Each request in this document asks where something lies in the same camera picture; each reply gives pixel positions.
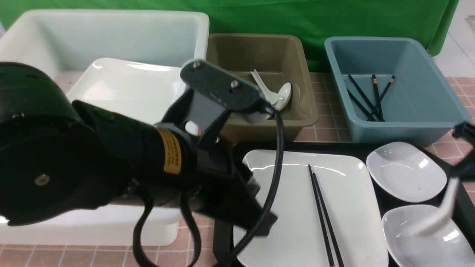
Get black chopstick gold band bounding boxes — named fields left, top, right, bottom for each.
left=367, top=75, right=396, bottom=122
left=372, top=74, right=384, bottom=121

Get blue plastic bin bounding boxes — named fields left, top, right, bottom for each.
left=324, top=37, right=472, bottom=146

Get olive green plastic bin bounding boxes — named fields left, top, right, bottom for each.
left=206, top=33, right=318, bottom=142

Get small white bowl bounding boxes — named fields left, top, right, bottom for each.
left=382, top=204, right=475, bottom=267
left=366, top=142, right=447, bottom=203

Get large white square plate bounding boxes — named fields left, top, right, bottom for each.
left=237, top=152, right=389, bottom=267

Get stacked white square plates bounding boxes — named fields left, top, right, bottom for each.
left=66, top=58, right=186, bottom=124

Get white spoon in bin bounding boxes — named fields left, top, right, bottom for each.
left=274, top=83, right=292, bottom=112
left=251, top=69, right=278, bottom=106

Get white ceramic soup spoon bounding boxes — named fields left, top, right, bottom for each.
left=409, top=177, right=460, bottom=236

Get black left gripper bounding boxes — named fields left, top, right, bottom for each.
left=188, top=139, right=263, bottom=231

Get green backdrop cloth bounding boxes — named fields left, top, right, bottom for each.
left=0, top=0, right=458, bottom=72

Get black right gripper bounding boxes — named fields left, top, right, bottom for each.
left=446, top=122, right=475, bottom=181

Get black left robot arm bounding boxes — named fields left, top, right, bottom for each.
left=0, top=59, right=278, bottom=236

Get black chopstick in bin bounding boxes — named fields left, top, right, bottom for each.
left=347, top=89, right=377, bottom=121
left=348, top=74, right=384, bottom=121

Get large white plastic tub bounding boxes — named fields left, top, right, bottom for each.
left=1, top=10, right=209, bottom=246

